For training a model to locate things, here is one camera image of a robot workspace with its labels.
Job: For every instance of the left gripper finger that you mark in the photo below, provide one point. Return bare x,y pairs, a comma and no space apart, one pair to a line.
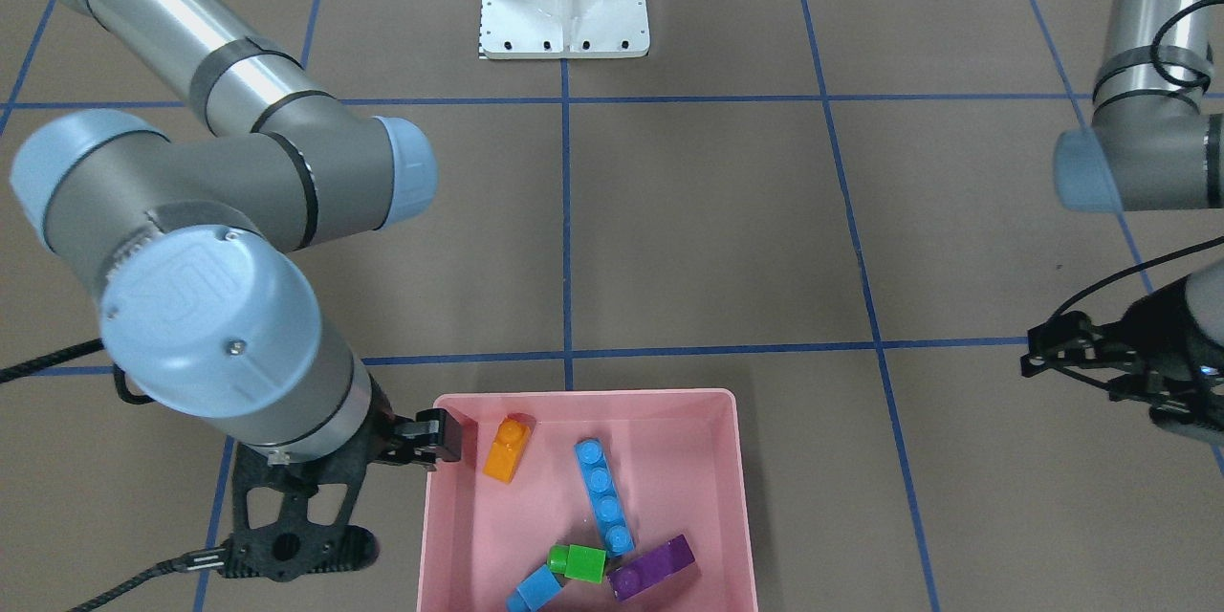
1149,389
1071,343

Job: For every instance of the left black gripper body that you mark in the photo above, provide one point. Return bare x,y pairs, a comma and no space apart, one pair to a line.
1164,333

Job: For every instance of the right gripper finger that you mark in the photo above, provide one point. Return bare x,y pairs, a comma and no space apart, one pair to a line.
430,438

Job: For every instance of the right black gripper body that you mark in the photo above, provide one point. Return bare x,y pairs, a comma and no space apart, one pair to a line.
418,441

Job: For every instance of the orange block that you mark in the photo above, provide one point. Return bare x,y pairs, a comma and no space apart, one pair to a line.
507,448

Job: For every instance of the small blue block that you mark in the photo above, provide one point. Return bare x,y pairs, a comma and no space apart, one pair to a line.
535,591

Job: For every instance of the long blue block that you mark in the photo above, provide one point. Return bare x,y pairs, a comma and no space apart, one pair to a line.
602,495

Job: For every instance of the green block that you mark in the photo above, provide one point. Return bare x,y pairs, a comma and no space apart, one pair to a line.
577,562

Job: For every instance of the purple block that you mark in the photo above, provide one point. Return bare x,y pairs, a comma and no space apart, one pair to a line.
649,570

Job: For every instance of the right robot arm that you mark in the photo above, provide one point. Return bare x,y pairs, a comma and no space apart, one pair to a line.
185,248

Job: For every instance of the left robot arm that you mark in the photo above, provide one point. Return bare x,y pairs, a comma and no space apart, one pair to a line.
1149,146

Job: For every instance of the pink plastic box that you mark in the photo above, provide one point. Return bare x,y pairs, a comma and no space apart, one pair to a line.
675,456

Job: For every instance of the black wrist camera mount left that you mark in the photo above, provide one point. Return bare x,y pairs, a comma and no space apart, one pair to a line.
1197,418

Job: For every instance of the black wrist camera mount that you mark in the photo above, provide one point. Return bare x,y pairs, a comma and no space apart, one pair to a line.
291,545
1197,418

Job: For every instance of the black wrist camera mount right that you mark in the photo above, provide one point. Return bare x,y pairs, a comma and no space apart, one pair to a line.
291,545

